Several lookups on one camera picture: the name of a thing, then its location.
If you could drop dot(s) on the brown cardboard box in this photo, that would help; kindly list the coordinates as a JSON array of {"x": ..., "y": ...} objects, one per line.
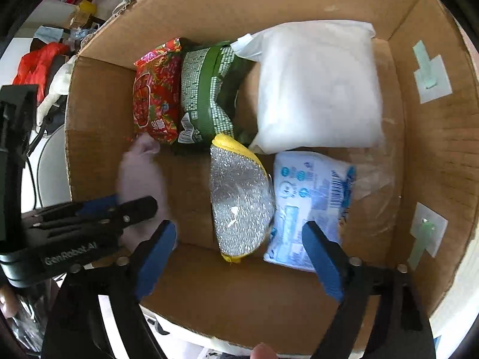
[{"x": 232, "y": 295}]

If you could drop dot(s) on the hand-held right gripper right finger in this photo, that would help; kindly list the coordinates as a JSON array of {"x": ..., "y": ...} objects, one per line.
[{"x": 323, "y": 265}]

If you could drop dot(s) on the white round container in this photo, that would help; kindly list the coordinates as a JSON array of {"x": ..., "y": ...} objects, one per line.
[{"x": 50, "y": 172}]

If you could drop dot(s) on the green patterned packet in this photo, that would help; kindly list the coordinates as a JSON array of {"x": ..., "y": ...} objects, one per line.
[{"x": 204, "y": 93}]

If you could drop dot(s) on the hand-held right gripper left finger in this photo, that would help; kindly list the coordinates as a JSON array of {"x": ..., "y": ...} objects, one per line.
[{"x": 155, "y": 265}]

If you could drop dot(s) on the yellow small box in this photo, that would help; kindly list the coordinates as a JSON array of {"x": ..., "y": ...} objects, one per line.
[{"x": 86, "y": 7}]

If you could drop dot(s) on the person's right hand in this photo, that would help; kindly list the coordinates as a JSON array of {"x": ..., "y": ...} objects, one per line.
[{"x": 264, "y": 351}]

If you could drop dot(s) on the blue white wipes packet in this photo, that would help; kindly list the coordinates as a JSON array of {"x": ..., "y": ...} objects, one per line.
[{"x": 307, "y": 194}]

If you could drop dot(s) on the white cloth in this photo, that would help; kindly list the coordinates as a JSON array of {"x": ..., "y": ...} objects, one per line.
[{"x": 56, "y": 89}]

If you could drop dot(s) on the silver yellow scouring sponge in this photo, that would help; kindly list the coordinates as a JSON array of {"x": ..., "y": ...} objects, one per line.
[{"x": 239, "y": 202}]

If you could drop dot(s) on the red floral packet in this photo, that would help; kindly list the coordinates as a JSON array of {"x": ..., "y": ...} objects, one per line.
[{"x": 155, "y": 89}]

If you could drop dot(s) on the blue face mask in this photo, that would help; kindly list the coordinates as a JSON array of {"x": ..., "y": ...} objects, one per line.
[{"x": 46, "y": 34}]

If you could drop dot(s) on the white padded bag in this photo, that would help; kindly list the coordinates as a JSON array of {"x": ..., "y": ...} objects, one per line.
[{"x": 318, "y": 86}]

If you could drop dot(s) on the person's left hand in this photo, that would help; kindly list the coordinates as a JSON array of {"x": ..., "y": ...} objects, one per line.
[{"x": 6, "y": 303}]

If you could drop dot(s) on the pale pink soft cloth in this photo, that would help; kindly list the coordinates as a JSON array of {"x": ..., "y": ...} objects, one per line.
[{"x": 144, "y": 179}]

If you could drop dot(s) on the red cloth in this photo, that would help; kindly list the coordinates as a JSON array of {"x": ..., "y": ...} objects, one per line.
[{"x": 37, "y": 60}]

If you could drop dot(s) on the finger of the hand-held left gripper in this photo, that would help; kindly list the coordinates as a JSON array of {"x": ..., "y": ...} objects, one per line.
[
  {"x": 136, "y": 209},
  {"x": 99, "y": 205}
]

